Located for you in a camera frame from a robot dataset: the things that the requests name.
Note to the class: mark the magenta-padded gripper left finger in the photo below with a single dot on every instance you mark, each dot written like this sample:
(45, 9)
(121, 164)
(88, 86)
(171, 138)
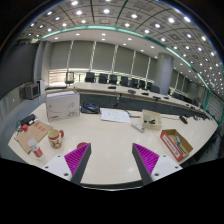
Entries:
(77, 158)

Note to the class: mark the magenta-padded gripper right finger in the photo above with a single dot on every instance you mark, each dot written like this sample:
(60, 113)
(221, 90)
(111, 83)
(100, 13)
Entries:
(146, 159)

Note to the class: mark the clear red-capped water bottle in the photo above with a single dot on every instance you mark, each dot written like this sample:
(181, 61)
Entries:
(36, 150)

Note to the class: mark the red and cream mug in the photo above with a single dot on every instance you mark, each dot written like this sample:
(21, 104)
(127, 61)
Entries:
(54, 138)

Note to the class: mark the open red-sided cardboard box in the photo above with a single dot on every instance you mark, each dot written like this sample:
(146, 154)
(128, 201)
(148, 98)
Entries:
(176, 144)

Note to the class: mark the white remote control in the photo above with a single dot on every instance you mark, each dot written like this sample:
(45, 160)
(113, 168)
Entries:
(138, 127)

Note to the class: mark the small beige cardboard box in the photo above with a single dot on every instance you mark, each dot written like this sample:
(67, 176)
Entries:
(151, 119)

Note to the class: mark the brown cardboard sheet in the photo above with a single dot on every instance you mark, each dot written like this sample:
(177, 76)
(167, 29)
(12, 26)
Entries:
(35, 133)

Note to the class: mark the black bag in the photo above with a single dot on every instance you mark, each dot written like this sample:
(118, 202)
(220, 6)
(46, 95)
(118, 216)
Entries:
(90, 108)

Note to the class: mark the white paper sheets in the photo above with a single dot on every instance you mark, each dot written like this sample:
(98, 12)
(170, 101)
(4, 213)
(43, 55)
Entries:
(115, 115)

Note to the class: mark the white cardboard box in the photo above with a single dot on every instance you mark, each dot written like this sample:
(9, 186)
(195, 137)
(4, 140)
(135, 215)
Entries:
(62, 106)

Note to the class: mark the long curved conference desk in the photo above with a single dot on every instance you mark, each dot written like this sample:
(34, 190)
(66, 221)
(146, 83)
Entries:
(100, 88)

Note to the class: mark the grey box monitor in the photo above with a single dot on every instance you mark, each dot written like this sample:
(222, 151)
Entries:
(32, 91)

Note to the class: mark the row of black office chairs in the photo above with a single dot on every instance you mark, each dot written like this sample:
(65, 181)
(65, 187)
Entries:
(113, 79)

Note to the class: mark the group of ceiling lights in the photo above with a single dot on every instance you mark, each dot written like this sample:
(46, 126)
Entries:
(134, 15)

